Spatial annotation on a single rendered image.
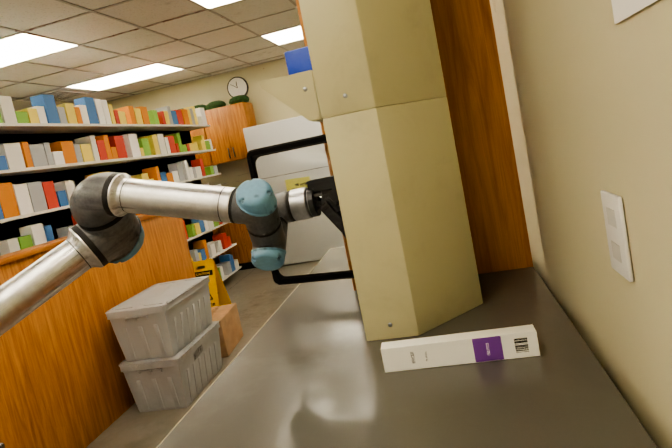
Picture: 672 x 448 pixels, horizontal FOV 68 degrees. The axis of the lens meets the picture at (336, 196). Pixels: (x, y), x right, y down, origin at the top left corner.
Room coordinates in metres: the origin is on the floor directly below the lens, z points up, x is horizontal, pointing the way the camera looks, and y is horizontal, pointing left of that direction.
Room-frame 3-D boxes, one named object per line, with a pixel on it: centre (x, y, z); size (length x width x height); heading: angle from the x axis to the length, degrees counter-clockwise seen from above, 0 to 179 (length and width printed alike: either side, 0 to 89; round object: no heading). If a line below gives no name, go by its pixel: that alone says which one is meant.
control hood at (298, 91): (1.18, 0.02, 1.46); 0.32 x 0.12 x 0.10; 167
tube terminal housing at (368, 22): (1.14, -0.16, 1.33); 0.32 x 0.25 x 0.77; 167
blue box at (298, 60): (1.27, 0.00, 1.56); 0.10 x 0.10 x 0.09; 77
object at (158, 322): (3.15, 1.23, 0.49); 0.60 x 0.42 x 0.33; 167
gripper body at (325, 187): (1.15, 0.00, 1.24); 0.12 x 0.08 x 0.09; 77
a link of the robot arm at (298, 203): (1.17, 0.08, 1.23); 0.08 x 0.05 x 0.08; 167
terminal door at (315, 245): (1.37, 0.09, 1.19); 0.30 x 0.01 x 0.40; 68
